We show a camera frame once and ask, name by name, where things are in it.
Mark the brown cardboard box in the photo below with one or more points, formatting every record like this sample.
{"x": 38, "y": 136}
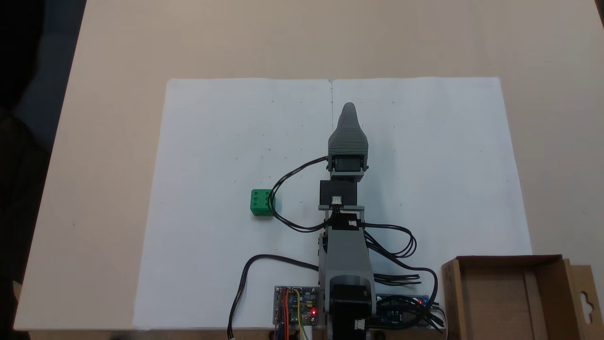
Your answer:
{"x": 500, "y": 297}

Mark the white paper sheet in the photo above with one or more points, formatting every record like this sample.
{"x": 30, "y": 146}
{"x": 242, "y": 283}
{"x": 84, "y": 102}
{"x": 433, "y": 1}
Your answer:
{"x": 212, "y": 141}
{"x": 424, "y": 141}

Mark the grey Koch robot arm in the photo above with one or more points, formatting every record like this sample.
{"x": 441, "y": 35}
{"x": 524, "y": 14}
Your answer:
{"x": 344, "y": 255}

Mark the green die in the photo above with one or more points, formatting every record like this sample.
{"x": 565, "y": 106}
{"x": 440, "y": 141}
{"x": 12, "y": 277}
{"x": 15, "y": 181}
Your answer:
{"x": 257, "y": 203}

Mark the blue circuit board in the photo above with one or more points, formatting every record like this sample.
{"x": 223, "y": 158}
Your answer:
{"x": 401, "y": 311}

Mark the grey ribbed moving gripper finger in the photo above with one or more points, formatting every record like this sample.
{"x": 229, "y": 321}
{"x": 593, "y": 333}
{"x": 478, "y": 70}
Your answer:
{"x": 348, "y": 137}

